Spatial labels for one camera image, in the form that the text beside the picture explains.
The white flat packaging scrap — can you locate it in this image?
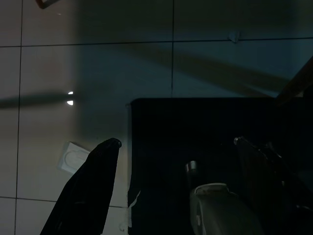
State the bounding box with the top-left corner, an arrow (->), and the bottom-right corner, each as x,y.
57,141 -> 90,175

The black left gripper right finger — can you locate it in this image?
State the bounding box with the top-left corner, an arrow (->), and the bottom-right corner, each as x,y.
233,136 -> 313,235

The white tape strip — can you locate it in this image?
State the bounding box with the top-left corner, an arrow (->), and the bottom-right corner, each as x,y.
119,189 -> 141,232

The black floor mat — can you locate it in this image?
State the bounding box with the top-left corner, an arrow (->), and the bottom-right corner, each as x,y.
126,97 -> 313,235

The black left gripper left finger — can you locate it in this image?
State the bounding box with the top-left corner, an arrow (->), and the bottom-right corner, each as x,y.
40,137 -> 122,235

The brown frame piece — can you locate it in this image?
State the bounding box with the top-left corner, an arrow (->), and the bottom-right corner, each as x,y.
35,0 -> 60,10

